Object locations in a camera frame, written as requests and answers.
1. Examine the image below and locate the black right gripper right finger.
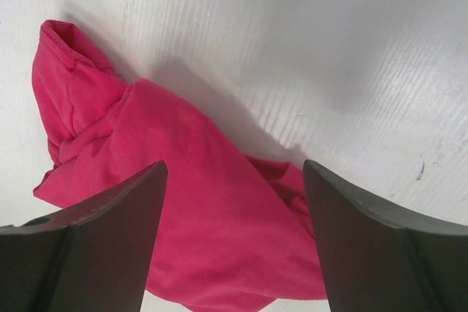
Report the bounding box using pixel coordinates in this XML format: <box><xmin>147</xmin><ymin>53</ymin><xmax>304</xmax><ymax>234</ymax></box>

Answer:
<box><xmin>303</xmin><ymin>160</ymin><xmax>467</xmax><ymax>311</ymax></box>

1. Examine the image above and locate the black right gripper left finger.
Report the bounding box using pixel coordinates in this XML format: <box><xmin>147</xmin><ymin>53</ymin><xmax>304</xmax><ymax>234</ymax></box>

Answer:
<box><xmin>1</xmin><ymin>161</ymin><xmax>167</xmax><ymax>311</ymax></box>

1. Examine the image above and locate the pink t shirt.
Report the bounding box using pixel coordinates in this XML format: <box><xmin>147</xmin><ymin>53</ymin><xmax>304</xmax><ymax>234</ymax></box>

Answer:
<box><xmin>32</xmin><ymin>20</ymin><xmax>327</xmax><ymax>311</ymax></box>

